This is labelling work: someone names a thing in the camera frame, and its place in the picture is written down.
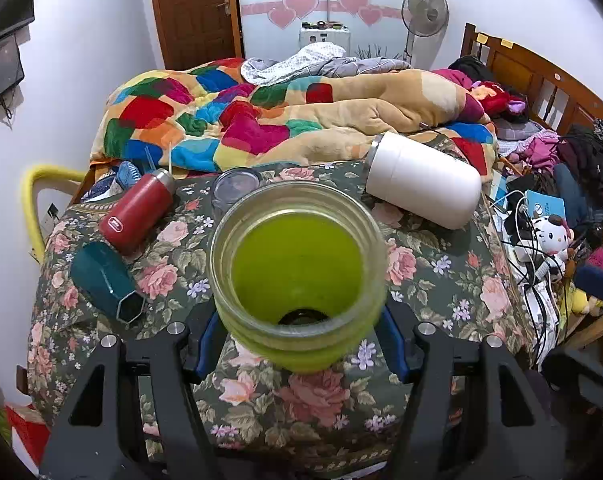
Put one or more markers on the wall-mounted television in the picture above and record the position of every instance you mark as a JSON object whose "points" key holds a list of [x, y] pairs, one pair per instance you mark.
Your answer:
{"points": [[1, 30]]}

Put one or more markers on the grey white bedsheet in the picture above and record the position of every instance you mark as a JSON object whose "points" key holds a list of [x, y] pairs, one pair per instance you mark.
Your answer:
{"points": [[321, 62]]}

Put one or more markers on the white appliance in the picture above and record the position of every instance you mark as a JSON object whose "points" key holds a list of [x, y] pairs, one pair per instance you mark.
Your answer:
{"points": [[325, 37]]}

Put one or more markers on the red thermos bottle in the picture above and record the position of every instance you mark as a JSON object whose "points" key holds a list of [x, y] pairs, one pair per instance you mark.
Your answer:
{"points": [[136, 212]]}

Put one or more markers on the green glass cup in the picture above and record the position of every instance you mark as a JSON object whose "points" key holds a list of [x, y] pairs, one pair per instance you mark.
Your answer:
{"points": [[297, 280]]}

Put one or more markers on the white cat plush toy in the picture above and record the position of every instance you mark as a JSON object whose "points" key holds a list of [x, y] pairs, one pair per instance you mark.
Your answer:
{"points": [[551, 235]]}

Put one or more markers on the tan plush blanket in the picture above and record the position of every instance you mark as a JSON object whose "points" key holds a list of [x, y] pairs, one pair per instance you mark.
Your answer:
{"points": [[381, 105]]}

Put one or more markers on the floral tablecloth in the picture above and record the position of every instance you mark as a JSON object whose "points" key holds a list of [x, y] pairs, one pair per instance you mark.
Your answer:
{"points": [[431, 280]]}

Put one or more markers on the blue patterned slipper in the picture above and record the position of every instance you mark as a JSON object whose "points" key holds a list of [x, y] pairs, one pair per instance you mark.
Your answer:
{"points": [[129, 174]]}

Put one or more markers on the pile of clothes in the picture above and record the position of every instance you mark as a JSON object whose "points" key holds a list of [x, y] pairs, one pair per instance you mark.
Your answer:
{"points": [[556, 135]]}

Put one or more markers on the standing electric fan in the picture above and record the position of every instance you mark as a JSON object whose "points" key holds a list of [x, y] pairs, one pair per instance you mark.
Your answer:
{"points": [[424, 12]]}

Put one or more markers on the clear round lid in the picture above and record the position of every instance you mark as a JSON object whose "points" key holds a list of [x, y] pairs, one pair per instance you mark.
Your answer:
{"points": [[234, 187]]}

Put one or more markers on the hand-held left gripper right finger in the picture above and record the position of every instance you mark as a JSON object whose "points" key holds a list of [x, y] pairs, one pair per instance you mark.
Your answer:
{"points": [[392, 342]]}

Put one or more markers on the teal hexagonal bottle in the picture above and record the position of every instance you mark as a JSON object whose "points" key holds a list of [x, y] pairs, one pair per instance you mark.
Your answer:
{"points": [[106, 280]]}

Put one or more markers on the colourful patchwork blanket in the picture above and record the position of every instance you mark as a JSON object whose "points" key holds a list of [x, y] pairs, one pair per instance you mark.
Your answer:
{"points": [[191, 120]]}

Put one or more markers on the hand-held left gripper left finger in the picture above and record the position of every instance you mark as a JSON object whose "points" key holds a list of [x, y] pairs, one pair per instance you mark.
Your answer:
{"points": [[209, 342]]}

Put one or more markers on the yellow chair frame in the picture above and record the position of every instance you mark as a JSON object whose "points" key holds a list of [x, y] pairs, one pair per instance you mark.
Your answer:
{"points": [[36, 200]]}

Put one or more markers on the blue white box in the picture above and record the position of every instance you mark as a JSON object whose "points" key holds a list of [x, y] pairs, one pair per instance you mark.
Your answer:
{"points": [[546, 207]]}

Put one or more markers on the brown wooden door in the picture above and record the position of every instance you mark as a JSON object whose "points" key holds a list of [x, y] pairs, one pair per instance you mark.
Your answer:
{"points": [[196, 10]]}

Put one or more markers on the white power strip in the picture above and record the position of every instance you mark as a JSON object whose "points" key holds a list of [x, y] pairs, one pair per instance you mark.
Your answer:
{"points": [[524, 255]]}

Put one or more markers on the white thermos bottle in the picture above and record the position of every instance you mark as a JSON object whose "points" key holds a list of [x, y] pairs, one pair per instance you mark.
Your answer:
{"points": [[424, 180]]}

